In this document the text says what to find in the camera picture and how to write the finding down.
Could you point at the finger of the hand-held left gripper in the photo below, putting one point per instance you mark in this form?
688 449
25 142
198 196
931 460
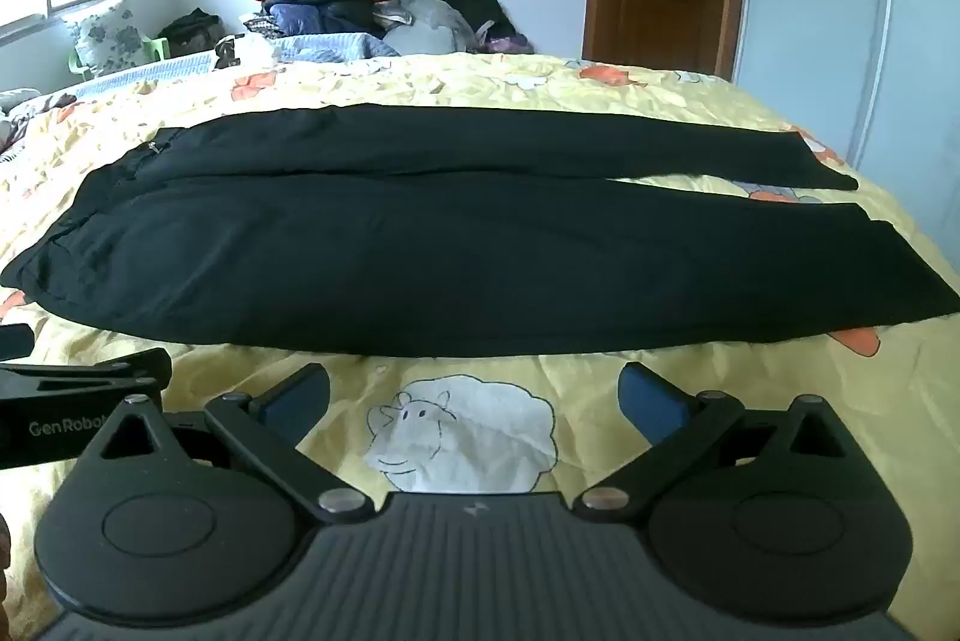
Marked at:
15 342
90 375

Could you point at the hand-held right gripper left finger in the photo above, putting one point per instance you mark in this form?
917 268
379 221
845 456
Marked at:
294 402

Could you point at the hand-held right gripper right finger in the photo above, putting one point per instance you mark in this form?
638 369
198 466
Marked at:
651 405

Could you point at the black pants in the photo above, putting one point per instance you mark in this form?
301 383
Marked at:
450 251

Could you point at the person's left forearm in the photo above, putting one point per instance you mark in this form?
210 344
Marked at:
3 566

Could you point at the floral pillow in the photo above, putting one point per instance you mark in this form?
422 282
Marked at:
105 35

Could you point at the green plastic chair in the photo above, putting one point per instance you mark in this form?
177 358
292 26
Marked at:
155 46

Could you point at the yellow printed bedsheet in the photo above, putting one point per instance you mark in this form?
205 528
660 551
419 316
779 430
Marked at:
525 82

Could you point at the blue quilt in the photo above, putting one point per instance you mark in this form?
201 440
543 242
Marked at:
330 46

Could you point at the black bag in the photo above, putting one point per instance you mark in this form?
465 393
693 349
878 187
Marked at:
191 29

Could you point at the purple cloth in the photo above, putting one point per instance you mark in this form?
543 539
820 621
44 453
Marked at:
510 43

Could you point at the black garment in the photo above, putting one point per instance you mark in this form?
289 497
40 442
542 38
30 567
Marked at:
480 7

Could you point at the white wardrobe with flower stickers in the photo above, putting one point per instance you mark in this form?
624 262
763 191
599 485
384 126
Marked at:
847 11

